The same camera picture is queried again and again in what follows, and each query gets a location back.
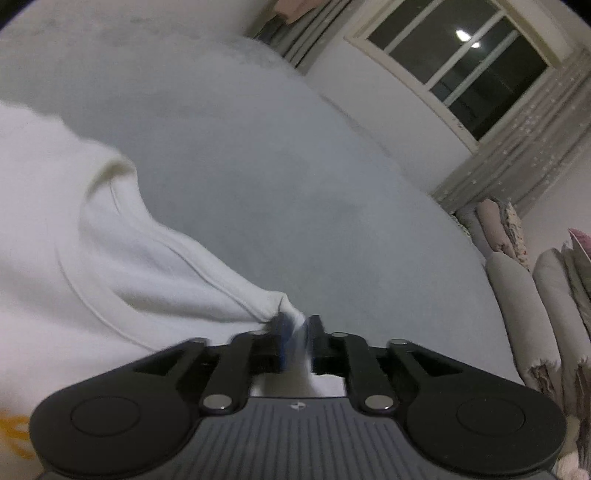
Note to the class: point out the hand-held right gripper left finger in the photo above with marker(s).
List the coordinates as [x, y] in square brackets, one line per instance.
[282, 344]

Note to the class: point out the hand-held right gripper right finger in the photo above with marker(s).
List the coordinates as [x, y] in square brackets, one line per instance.
[315, 341]

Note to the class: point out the white t-shirt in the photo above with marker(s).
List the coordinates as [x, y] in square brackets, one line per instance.
[69, 277]

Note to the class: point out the grey folded quilt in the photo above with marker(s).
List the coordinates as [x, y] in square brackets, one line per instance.
[521, 314]

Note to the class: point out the floral folded quilt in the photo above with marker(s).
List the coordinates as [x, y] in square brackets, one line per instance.
[516, 235]

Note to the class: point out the grey patterned curtain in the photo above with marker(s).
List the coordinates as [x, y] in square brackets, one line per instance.
[521, 152]
[304, 37]

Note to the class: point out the pink ruffled pillow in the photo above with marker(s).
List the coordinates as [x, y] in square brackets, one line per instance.
[581, 242]

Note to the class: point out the white framed window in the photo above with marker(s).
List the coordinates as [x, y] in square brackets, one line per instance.
[461, 64]

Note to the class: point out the pink hanging garment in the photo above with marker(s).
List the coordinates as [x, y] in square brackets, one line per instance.
[298, 9]

